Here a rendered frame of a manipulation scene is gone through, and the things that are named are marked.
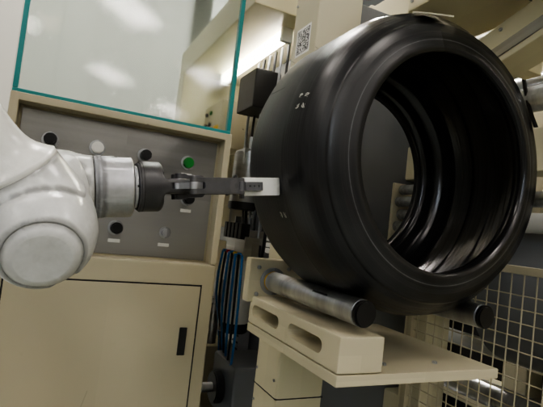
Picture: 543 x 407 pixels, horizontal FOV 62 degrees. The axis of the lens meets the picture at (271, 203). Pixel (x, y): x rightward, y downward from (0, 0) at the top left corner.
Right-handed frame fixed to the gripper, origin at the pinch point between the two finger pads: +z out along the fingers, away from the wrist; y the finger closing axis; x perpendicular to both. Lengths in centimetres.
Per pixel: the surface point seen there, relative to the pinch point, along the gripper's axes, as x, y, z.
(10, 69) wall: -110, 364, -61
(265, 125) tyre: -11.6, 6.7, 4.4
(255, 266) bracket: 17.0, 24.0, 9.6
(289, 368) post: 43, 26, 19
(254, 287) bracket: 21.8, 24.0, 9.1
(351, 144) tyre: -6.1, -11.7, 10.4
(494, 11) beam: -45, 11, 71
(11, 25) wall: -145, 361, -59
